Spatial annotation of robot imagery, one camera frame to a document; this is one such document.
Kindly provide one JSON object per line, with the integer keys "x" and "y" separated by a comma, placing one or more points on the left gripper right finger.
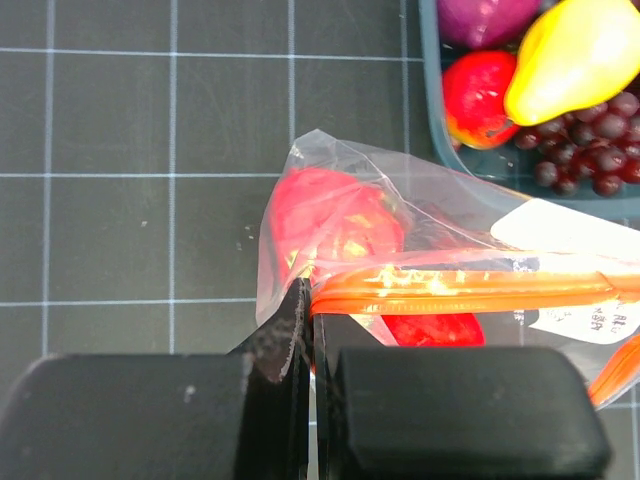
{"x": 387, "y": 412}

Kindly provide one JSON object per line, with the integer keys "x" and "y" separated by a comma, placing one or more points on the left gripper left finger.
{"x": 239, "y": 415}

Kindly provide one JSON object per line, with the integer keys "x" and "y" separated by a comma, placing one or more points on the red apple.
{"x": 436, "y": 330}

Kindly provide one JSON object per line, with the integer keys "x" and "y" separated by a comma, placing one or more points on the orange zipper clear bag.
{"x": 532, "y": 272}

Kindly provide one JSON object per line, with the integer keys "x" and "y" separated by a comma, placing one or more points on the pink dragon fruit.
{"x": 318, "y": 217}

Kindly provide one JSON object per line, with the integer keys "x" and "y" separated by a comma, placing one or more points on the yellow pear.
{"x": 576, "y": 55}

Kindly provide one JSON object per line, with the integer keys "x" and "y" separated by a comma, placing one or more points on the teal plastic basket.
{"x": 505, "y": 165}

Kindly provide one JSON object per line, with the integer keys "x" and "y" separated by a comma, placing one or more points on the black grid mat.
{"x": 161, "y": 129}

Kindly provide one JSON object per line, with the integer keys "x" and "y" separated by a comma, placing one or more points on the purple grape bunch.
{"x": 598, "y": 145}

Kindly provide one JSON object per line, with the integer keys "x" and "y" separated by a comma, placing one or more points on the purple onion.
{"x": 481, "y": 24}

